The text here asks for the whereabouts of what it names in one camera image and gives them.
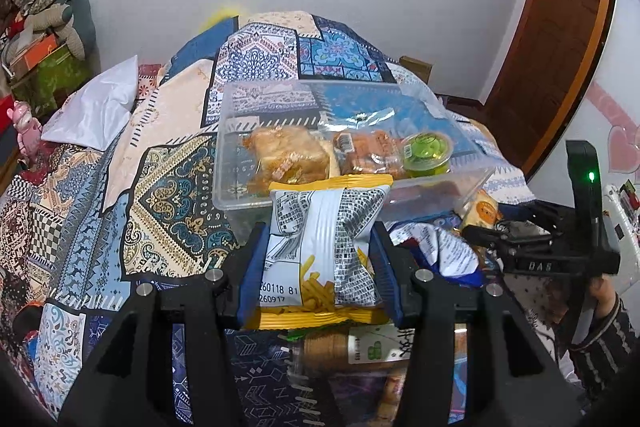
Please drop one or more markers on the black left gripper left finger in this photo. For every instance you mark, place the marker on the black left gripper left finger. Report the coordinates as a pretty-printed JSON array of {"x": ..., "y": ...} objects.
[{"x": 127, "y": 380}]

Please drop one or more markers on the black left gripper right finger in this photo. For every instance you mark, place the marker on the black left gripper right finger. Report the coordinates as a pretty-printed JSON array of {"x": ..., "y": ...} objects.
[{"x": 511, "y": 380}]

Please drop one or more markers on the brown round cracker roll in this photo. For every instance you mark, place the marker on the brown round cracker roll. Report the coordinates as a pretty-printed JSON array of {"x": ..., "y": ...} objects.
[{"x": 353, "y": 349}]

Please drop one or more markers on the green jelly cup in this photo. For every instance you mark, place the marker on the green jelly cup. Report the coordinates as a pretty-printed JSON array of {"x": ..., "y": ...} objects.
[{"x": 426, "y": 154}]

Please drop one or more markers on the white yellow fries snack bag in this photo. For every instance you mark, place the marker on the white yellow fries snack bag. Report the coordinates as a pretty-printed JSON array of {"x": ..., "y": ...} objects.
[{"x": 317, "y": 269}]

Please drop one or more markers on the orange bread snack pack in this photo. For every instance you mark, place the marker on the orange bread snack pack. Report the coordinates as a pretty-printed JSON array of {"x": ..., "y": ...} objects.
[{"x": 366, "y": 143}]

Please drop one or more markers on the orange pastry pack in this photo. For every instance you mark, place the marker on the orange pastry pack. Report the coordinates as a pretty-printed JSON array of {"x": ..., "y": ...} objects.
[{"x": 287, "y": 155}]

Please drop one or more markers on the clear plastic storage box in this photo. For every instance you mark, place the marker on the clear plastic storage box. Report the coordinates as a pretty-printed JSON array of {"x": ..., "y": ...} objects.
[{"x": 250, "y": 105}]

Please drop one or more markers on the dark blue snack bag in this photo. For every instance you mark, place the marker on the dark blue snack bag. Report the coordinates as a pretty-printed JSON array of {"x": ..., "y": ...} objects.
[{"x": 440, "y": 251}]

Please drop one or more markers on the person right hand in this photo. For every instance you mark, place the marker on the person right hand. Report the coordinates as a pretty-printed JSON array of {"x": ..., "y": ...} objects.
[{"x": 602, "y": 291}]

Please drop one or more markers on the small beige wrapped biscuit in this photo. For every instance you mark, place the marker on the small beige wrapped biscuit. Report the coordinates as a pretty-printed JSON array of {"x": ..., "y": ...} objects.
[{"x": 482, "y": 211}]

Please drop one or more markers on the patchwork blue bed quilt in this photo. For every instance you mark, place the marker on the patchwork blue bed quilt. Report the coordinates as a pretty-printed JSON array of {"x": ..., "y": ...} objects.
[{"x": 75, "y": 233}]

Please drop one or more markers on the brown cardboard box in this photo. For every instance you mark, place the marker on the brown cardboard box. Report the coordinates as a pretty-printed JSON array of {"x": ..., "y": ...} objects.
[{"x": 419, "y": 68}]

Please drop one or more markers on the brown wooden door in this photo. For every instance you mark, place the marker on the brown wooden door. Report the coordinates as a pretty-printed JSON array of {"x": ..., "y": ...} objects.
[{"x": 546, "y": 72}]

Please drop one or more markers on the white pillow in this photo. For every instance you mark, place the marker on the white pillow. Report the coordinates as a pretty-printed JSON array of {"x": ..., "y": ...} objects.
[{"x": 95, "y": 114}]

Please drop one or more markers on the pink plush toy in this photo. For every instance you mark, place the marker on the pink plush toy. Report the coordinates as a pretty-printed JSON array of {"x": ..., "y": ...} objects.
[{"x": 27, "y": 126}]

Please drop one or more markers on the pile of clothes and boxes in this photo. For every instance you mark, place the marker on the pile of clothes and boxes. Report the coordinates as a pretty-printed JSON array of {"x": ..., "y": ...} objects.
[{"x": 46, "y": 50}]

